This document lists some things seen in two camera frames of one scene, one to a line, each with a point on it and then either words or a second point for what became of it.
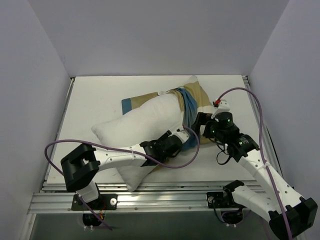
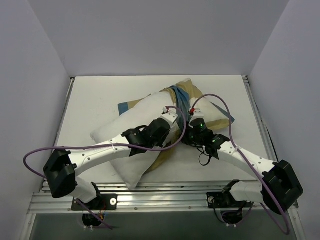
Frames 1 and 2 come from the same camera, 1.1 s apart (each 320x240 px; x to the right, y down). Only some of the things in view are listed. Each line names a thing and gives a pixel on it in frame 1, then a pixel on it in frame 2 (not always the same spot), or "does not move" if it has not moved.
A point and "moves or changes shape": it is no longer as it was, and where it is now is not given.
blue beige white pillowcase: (194, 101) moves or changes shape
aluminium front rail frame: (155, 197) does not move
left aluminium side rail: (49, 168) does not move
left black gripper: (173, 139) -> (172, 129)
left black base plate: (105, 202) does not move
